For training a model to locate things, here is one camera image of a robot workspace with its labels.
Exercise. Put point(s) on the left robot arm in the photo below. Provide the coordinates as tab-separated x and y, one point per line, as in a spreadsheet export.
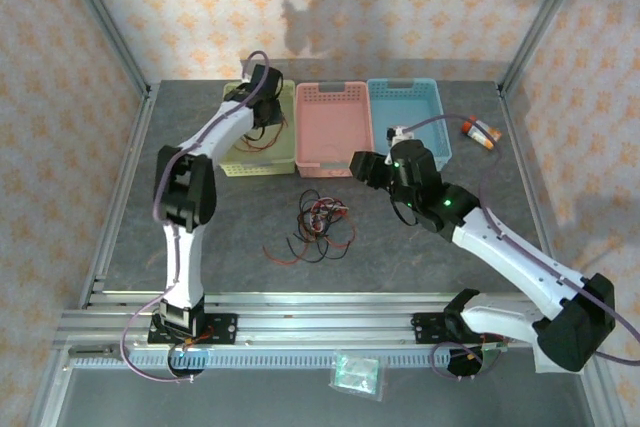
180	257

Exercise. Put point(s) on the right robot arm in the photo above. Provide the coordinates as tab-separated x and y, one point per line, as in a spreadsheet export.
515	252

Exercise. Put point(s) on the pink plastic basket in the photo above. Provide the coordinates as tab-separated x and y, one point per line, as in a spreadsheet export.
334	127

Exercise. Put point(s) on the green plastic basket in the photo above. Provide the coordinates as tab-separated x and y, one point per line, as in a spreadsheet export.
235	162

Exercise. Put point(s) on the blue plastic basket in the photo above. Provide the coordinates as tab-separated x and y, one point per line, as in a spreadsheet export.
407	107

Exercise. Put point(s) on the orange-lidded bottle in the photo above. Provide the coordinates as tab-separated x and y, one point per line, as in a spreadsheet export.
475	128

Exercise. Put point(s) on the small circuit board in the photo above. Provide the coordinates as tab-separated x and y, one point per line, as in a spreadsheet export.
495	353

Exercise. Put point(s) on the clear bag of green parts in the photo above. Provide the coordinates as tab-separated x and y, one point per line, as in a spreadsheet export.
357	377

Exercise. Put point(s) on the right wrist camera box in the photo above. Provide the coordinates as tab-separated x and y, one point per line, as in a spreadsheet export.
399	134

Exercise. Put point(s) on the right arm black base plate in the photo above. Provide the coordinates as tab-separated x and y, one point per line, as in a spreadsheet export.
430	327

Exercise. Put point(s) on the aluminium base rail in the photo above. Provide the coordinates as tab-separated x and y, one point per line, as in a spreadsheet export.
325	327

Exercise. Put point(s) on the aluminium frame post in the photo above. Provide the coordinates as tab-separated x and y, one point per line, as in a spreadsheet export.
100	17
545	17

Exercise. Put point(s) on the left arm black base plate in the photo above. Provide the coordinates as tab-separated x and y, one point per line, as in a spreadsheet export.
220	329

